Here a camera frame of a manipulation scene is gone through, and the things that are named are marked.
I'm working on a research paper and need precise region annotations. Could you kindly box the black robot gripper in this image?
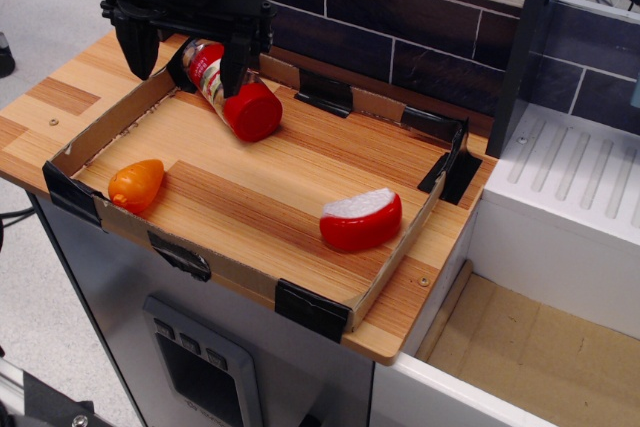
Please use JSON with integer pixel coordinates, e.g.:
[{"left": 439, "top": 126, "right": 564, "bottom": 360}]
[{"left": 101, "top": 0, "right": 276, "bottom": 98}]

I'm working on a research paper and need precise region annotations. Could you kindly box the red-capped basil spice bottle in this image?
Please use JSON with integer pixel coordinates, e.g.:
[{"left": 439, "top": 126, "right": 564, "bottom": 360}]
[{"left": 180, "top": 38, "right": 284, "bottom": 143}]

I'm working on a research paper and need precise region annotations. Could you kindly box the taped cardboard fence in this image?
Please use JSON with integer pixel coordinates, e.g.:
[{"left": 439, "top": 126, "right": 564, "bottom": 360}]
[{"left": 43, "top": 57, "right": 495, "bottom": 358}]

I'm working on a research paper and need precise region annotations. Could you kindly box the orange toy carrot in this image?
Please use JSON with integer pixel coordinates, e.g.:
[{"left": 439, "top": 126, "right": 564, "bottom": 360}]
[{"left": 108, "top": 159, "right": 164, "bottom": 214}]

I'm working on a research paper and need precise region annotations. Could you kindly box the black caster wheel at edge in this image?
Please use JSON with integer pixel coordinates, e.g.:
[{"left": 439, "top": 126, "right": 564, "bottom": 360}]
[{"left": 0, "top": 32, "right": 16, "bottom": 78}]

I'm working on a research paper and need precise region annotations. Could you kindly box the red toy cheese wedge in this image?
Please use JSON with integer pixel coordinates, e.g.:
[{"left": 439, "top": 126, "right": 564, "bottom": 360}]
[{"left": 319, "top": 188, "right": 403, "bottom": 251}]

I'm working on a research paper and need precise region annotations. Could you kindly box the grey toy dishwasher front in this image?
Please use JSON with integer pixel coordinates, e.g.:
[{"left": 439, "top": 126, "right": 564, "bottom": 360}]
[{"left": 143, "top": 296, "right": 264, "bottom": 426}]

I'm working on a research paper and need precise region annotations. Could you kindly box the white toy sink drainboard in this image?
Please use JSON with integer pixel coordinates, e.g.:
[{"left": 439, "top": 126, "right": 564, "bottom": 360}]
[{"left": 468, "top": 105, "right": 639, "bottom": 337}]

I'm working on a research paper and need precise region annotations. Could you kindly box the dark grey vertical post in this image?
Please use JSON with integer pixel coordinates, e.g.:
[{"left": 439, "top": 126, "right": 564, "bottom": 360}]
[{"left": 486, "top": 0, "right": 557, "bottom": 158}]

